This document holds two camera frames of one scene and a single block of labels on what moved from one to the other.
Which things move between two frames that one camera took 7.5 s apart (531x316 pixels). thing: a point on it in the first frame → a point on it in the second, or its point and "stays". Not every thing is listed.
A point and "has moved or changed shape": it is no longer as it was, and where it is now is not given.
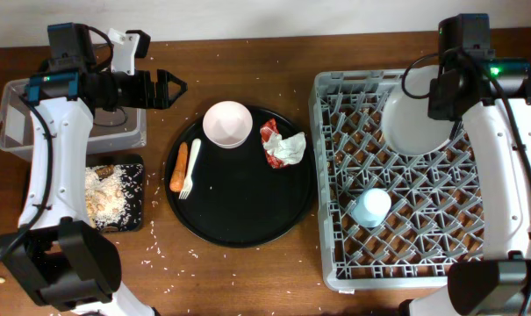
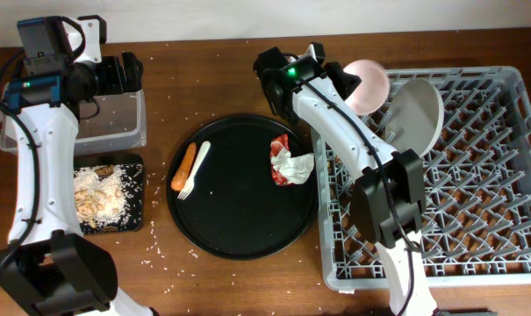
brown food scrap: (105, 170) stays
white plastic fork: (188, 185) has moved or changed shape
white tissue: (290, 151) → (295, 169)
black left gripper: (148, 100) → (118, 82)
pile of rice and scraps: (104, 197) stays
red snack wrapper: (267, 131) → (276, 147)
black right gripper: (434, 108) → (342, 80)
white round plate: (405, 122) has moved or changed shape
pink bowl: (228, 124) → (371, 93)
